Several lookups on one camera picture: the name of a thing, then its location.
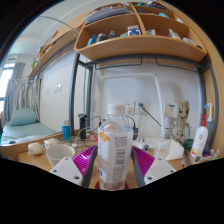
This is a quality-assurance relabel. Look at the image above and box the clear plastic water bottle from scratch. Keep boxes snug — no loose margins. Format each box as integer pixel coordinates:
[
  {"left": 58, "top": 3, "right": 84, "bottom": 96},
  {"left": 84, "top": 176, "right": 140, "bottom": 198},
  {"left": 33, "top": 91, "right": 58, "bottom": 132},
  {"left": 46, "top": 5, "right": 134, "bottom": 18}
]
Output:
[{"left": 97, "top": 104, "right": 134, "bottom": 192}]

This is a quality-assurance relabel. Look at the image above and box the wrapped yellow bun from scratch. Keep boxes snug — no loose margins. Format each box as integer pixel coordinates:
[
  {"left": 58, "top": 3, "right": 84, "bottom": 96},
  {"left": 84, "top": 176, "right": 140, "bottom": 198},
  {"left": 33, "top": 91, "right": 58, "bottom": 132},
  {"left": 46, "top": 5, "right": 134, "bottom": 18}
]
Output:
[
  {"left": 27, "top": 142, "right": 44, "bottom": 156},
  {"left": 43, "top": 137, "right": 60, "bottom": 149}
]

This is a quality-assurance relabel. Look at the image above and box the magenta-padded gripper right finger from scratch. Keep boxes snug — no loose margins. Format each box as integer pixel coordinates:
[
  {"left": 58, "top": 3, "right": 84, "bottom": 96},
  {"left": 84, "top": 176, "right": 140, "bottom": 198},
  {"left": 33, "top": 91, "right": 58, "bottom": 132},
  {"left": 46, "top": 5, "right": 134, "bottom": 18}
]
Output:
[{"left": 129, "top": 144, "right": 177, "bottom": 188}]

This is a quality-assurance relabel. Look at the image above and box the teal pillow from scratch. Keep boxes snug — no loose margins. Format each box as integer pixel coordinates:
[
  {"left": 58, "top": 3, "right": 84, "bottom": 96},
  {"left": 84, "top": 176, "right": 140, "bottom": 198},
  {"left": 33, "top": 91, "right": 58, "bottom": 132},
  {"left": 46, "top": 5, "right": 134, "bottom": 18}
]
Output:
[{"left": 9, "top": 108, "right": 39, "bottom": 127}]

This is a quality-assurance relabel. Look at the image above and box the bed with teal sheet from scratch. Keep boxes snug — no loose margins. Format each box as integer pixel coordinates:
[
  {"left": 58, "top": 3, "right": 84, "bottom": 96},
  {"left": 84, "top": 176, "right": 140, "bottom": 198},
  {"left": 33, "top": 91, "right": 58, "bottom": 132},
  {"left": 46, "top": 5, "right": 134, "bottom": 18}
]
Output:
[{"left": 0, "top": 121, "right": 64, "bottom": 146}]

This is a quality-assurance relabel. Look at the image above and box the white red pump bottle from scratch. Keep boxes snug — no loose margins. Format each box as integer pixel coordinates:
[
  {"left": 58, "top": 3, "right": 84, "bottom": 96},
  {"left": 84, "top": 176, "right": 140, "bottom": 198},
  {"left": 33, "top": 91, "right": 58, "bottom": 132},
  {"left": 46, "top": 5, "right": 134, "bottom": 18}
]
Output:
[{"left": 189, "top": 114, "right": 209, "bottom": 158}]

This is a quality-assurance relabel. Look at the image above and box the small white display thermometer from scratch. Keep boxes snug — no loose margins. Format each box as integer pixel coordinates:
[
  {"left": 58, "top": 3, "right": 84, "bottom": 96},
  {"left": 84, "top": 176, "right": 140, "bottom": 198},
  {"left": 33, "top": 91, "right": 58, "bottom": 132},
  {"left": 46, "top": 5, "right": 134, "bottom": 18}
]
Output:
[{"left": 192, "top": 153, "right": 203, "bottom": 164}]

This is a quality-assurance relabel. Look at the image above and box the grey metal desk frame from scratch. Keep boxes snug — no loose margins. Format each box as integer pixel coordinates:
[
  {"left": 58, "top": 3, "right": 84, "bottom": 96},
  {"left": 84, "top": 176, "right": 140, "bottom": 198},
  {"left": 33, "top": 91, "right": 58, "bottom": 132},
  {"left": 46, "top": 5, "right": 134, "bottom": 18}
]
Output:
[{"left": 68, "top": 51, "right": 219, "bottom": 151}]

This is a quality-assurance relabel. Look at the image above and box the blue squeeze bottle white nozzle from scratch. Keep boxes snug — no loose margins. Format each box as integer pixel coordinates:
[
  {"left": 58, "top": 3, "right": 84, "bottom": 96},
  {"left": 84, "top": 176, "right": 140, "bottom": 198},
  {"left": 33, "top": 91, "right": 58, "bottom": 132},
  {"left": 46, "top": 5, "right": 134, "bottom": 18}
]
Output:
[{"left": 203, "top": 102, "right": 215, "bottom": 151}]

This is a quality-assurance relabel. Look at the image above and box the white wall socket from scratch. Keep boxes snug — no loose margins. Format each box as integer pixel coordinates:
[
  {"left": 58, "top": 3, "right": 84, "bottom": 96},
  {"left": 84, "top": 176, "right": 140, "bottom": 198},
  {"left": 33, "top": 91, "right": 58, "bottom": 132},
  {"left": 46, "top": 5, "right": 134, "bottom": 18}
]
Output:
[
  {"left": 134, "top": 101, "right": 148, "bottom": 114},
  {"left": 123, "top": 101, "right": 136, "bottom": 115}
]

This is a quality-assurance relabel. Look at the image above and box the blue tube white cap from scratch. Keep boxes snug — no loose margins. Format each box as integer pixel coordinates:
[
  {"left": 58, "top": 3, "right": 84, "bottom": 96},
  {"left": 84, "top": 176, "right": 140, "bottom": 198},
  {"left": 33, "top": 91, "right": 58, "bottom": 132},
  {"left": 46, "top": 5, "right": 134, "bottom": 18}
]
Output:
[{"left": 61, "top": 119, "right": 72, "bottom": 142}]

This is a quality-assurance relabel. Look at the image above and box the black plug adapter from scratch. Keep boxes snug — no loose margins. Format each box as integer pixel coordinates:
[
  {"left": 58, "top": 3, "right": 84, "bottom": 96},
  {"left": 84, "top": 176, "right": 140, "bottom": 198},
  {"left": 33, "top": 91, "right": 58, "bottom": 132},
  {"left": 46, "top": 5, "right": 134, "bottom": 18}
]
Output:
[{"left": 132, "top": 125, "right": 139, "bottom": 140}]

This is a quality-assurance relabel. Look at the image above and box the cream white cup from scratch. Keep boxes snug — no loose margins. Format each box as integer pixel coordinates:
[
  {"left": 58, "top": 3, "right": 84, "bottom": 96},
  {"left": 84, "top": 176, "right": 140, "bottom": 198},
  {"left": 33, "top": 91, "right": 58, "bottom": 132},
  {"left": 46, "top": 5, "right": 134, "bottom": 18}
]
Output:
[{"left": 45, "top": 143, "right": 76, "bottom": 168}]

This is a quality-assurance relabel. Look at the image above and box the wooden shelf unit with items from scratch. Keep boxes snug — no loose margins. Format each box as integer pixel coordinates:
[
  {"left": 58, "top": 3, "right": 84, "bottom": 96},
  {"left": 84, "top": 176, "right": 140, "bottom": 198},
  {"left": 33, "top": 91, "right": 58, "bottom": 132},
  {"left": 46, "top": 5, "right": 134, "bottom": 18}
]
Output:
[{"left": 73, "top": 1, "right": 208, "bottom": 63}]

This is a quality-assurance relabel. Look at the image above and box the long wooden wall shelf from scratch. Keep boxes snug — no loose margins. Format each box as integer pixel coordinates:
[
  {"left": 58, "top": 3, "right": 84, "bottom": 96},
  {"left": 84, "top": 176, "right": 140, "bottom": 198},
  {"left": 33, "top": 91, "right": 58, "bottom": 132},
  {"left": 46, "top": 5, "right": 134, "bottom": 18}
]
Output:
[{"left": 28, "top": 19, "right": 81, "bottom": 79}]

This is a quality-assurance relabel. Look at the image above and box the black electric shaver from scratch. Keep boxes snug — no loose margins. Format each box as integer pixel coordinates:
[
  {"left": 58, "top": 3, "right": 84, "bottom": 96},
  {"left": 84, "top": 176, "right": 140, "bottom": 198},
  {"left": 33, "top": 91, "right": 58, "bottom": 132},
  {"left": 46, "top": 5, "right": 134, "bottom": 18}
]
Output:
[{"left": 78, "top": 113, "right": 88, "bottom": 140}]

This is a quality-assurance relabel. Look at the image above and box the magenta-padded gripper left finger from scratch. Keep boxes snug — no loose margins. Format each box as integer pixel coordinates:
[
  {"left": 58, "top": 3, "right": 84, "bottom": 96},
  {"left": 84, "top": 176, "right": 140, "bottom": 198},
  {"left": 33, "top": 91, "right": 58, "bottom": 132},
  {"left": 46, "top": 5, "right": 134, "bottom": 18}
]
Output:
[{"left": 49, "top": 144, "right": 100, "bottom": 189}]

